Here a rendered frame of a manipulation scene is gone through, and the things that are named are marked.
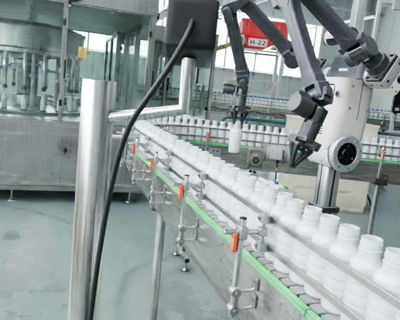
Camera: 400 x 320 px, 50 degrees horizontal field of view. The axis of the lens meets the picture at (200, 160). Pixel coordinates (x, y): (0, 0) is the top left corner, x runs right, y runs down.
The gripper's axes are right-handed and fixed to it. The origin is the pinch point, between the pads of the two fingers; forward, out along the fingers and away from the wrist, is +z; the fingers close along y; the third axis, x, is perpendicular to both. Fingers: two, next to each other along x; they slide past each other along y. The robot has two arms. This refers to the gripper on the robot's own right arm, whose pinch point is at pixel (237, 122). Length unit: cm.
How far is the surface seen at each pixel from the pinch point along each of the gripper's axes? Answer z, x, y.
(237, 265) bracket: 24, 119, 53
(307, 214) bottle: 9, 130, 45
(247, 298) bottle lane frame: 34, 117, 48
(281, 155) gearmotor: 25, -67, -73
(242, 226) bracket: 15, 119, 53
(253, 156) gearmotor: 29, -78, -55
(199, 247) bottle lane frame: 36, 80, 46
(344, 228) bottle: 7, 142, 45
